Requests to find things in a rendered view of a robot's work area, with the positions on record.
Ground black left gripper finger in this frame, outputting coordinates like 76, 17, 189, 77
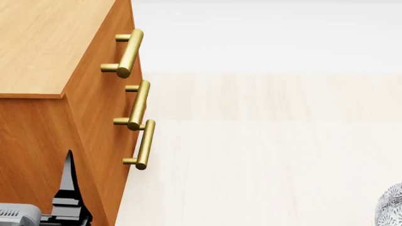
51, 149, 80, 207

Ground orange wooden drawer cabinet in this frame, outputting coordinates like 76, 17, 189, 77
0, 0, 148, 226

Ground grey speckled patterned bowl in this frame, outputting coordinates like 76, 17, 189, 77
374, 183, 402, 226

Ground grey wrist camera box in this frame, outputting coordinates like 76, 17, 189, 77
0, 203, 43, 226

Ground small brass bar handle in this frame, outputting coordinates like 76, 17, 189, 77
122, 119, 156, 171

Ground medium brass bar handle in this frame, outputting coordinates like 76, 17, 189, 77
112, 79, 151, 132

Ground large brass bar handle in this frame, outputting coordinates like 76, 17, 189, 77
100, 28, 145, 79

